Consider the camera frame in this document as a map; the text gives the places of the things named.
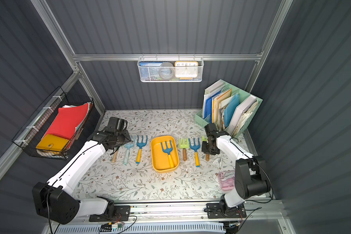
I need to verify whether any lime green rake wooden handle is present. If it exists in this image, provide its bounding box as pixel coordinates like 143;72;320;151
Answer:
178;138;190;161

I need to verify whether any lime green fork wooden handle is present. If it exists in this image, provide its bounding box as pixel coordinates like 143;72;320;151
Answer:
202;136;210;161

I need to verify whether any black wire side basket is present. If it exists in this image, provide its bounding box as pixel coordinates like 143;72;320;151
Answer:
12;87;95;160

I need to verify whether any blue box in basket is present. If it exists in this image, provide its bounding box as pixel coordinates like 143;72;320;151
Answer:
138;61;163;82

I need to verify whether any pink plastic case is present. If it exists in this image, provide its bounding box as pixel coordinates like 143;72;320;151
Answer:
217;170;235;191

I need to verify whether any mint green file organizer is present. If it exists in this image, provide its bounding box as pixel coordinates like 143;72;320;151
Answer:
195;80;263;137

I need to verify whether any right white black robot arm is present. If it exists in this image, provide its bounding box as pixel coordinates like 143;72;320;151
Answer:
202;123;271;208

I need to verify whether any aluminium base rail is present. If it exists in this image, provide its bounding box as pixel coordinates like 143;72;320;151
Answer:
49;200;284;223

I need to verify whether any grey tape roll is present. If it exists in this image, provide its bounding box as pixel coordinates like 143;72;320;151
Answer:
159;62;174;81

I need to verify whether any blue folder in organizer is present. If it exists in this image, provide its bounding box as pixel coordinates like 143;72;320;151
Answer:
202;90;221;123

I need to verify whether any yellow plastic storage box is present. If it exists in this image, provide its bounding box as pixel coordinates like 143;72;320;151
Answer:
151;135;180;173

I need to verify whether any yellow white clock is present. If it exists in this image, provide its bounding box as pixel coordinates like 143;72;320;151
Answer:
175;61;199;80

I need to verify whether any teal folder in organizer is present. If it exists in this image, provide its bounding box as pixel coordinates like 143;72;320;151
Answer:
224;93;240;128

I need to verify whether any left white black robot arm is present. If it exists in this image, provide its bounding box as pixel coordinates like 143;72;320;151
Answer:
32;117;131;224

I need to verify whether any yellow pouch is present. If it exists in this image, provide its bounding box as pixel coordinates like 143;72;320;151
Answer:
36;134;69;152

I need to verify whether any light blue hand fork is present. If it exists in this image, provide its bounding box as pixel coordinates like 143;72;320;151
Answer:
123;137;136;165

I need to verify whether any red folder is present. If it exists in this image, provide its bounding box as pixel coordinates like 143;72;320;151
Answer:
45;102;91;139

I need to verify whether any blue hand fork yellow handle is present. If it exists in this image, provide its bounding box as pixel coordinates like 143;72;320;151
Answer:
188;138;201;167

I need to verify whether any dark green rake wooden handle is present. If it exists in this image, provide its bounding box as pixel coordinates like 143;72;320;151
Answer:
111;149;119;163

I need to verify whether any white wire wall basket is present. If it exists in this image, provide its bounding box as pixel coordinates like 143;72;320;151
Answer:
137;56;204;82

